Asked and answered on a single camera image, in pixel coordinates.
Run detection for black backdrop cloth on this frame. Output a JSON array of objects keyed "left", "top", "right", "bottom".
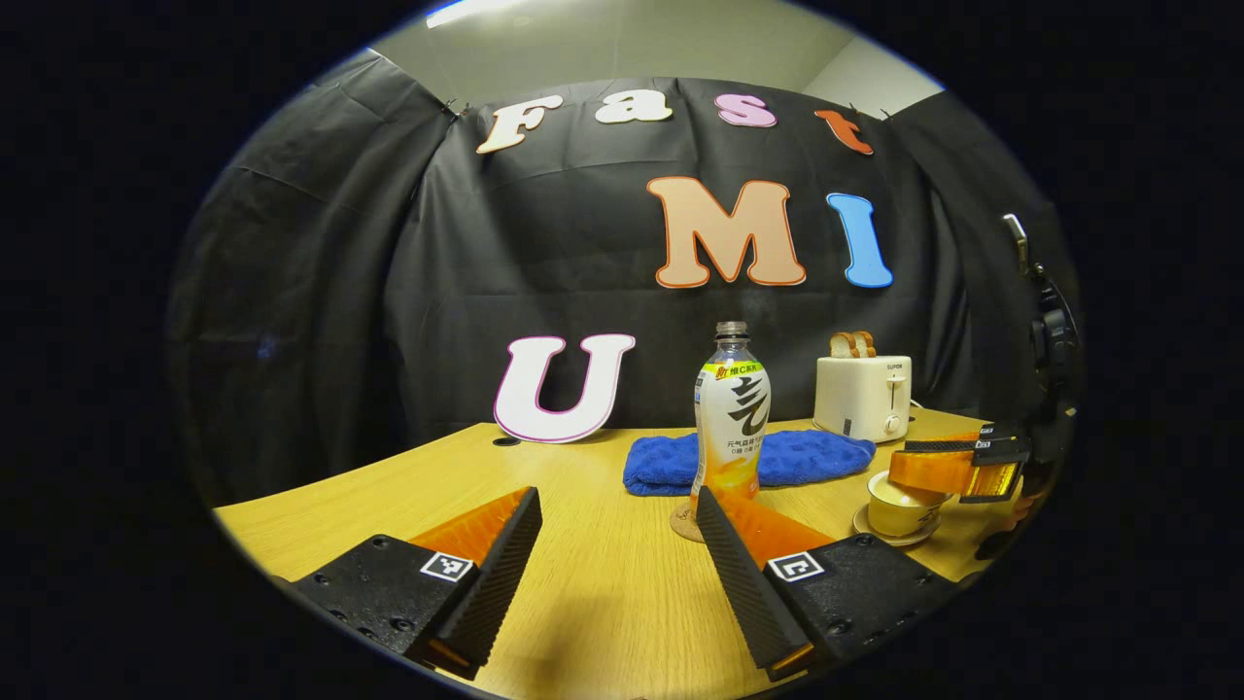
[{"left": 165, "top": 49, "right": 1080, "bottom": 507}]

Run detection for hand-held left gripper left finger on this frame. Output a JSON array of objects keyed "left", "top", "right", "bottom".
[{"left": 292, "top": 486, "right": 543, "bottom": 682}]

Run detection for white teacup lid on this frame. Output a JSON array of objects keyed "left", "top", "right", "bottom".
[{"left": 868, "top": 470, "right": 949, "bottom": 507}]

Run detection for white toaster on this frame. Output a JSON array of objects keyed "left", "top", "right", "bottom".
[{"left": 813, "top": 355, "right": 914, "bottom": 444}]

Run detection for teacup saucer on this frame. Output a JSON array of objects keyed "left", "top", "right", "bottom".
[{"left": 852, "top": 503, "right": 942, "bottom": 547}]

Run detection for clear labelled water bottle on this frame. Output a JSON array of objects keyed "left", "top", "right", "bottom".
[{"left": 691, "top": 321, "right": 773, "bottom": 516}]

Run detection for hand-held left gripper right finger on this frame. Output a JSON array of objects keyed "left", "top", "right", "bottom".
[{"left": 695, "top": 485, "right": 958, "bottom": 683}]

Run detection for white teacup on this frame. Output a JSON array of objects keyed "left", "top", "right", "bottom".
[{"left": 867, "top": 476, "right": 949, "bottom": 539}]

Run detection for blue towel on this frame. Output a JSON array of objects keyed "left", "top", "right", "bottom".
[{"left": 623, "top": 429, "right": 877, "bottom": 498}]

